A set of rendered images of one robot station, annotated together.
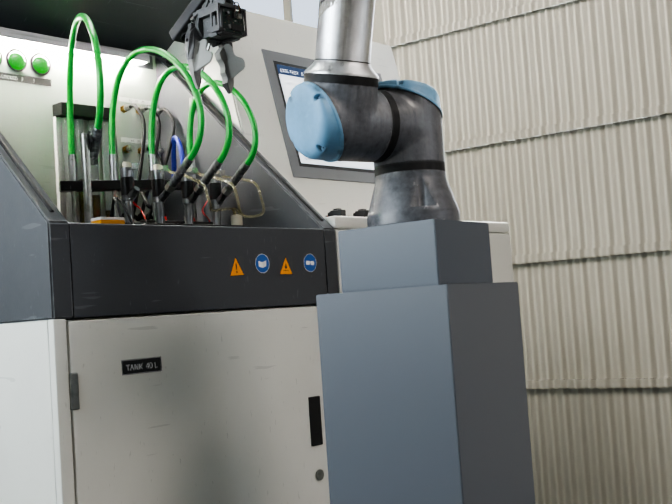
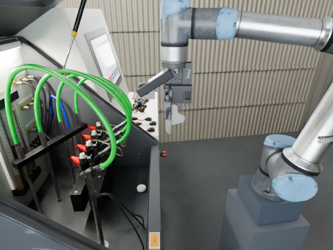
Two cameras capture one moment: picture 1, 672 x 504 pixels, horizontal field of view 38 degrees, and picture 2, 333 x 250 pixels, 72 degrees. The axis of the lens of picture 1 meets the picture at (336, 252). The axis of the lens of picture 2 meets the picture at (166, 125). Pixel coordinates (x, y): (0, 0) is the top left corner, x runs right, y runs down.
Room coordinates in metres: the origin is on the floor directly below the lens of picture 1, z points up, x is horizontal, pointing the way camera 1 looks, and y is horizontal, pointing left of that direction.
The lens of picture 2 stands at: (1.37, 0.68, 1.54)
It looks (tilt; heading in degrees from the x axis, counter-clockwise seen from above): 27 degrees down; 315
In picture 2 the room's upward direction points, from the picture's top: straight up
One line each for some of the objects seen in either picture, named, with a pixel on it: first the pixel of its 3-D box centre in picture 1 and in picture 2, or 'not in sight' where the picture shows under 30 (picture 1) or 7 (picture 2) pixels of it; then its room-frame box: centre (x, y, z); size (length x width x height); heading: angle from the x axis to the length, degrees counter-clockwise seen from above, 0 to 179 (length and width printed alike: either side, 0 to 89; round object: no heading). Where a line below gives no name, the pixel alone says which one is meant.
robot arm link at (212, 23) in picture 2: not in sight; (213, 23); (1.75, 0.13, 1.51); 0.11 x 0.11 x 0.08; 35
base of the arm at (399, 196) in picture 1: (411, 196); (272, 177); (1.59, -0.13, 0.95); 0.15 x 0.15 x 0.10
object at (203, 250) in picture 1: (206, 268); (154, 204); (1.87, 0.25, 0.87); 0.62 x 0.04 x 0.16; 138
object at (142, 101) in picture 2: not in sight; (140, 102); (2.48, -0.18, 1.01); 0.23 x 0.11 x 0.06; 138
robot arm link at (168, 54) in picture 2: not in sight; (174, 53); (1.83, 0.20, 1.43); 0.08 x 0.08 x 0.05
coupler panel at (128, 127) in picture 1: (142, 148); (29, 102); (2.39, 0.46, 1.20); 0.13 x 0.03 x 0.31; 138
